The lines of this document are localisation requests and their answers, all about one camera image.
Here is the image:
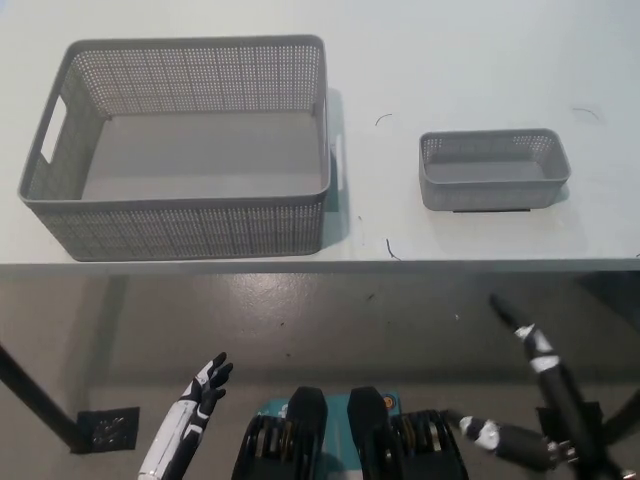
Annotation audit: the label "black tape patch on table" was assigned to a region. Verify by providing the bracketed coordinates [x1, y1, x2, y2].
[452, 205, 534, 217]

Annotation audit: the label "black teal robot legs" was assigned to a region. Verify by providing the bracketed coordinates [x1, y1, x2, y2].
[254, 389, 401, 480]

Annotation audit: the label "black table leg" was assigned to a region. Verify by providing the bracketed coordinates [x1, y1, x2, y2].
[597, 394, 640, 451]
[0, 339, 84, 454]

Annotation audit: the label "small grey perforated basket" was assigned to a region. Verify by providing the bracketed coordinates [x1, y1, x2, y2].
[418, 128, 573, 211]

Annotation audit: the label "black ribbed torso block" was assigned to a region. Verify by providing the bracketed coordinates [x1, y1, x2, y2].
[231, 384, 330, 480]
[347, 385, 469, 480]

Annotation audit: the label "left black ribbed torso block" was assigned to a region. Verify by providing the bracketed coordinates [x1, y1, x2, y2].
[231, 384, 330, 480]

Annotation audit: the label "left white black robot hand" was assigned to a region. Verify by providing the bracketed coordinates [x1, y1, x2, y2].
[137, 351, 235, 480]

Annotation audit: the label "large grey perforated basket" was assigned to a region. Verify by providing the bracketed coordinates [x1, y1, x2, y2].
[16, 33, 344, 262]

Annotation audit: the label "right black ribbed torso block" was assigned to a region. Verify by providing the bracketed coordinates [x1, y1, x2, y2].
[347, 385, 469, 480]

